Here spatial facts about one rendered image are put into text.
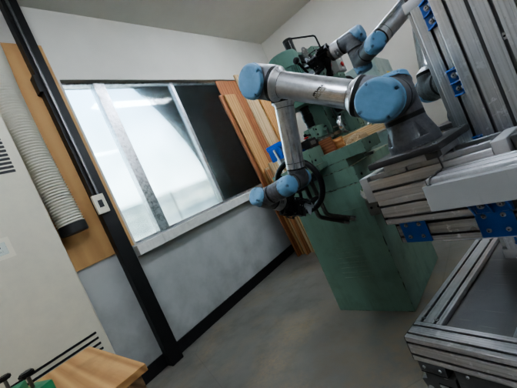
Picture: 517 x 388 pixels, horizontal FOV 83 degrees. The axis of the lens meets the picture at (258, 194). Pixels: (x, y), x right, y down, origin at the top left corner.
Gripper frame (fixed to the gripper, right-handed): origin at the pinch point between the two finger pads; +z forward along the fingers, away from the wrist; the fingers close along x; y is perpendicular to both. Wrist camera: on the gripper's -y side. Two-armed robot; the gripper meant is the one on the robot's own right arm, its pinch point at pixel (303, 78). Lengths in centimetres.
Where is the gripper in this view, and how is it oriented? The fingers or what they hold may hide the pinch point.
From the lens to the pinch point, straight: 165.0
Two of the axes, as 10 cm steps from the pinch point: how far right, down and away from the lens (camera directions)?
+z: -6.6, 2.6, 7.1
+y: -7.3, -4.5, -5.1
